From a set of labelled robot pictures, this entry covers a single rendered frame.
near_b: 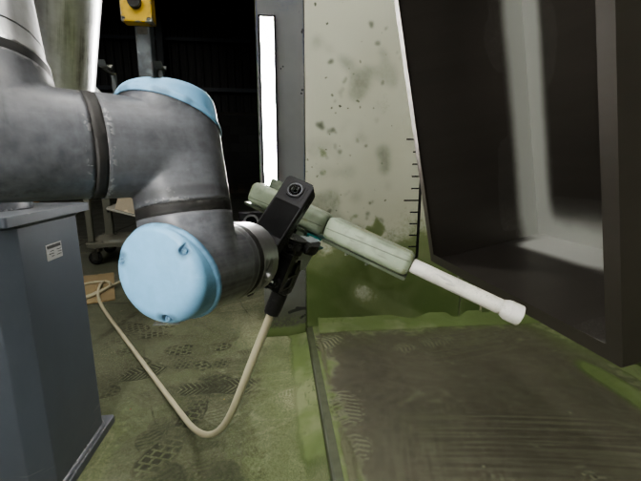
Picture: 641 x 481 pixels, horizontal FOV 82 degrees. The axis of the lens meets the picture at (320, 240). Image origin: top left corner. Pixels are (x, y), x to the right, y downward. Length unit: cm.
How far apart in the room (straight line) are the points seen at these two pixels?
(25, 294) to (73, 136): 64
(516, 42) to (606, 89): 69
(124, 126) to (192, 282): 14
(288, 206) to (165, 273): 23
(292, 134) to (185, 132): 118
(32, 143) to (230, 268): 18
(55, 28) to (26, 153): 58
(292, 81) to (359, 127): 31
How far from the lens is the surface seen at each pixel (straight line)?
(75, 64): 93
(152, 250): 35
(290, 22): 161
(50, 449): 110
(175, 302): 34
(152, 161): 35
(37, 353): 100
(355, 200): 156
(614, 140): 58
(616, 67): 58
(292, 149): 152
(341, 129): 155
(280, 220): 51
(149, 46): 187
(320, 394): 124
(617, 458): 126
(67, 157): 34
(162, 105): 37
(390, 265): 60
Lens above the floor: 73
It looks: 11 degrees down
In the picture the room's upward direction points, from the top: straight up
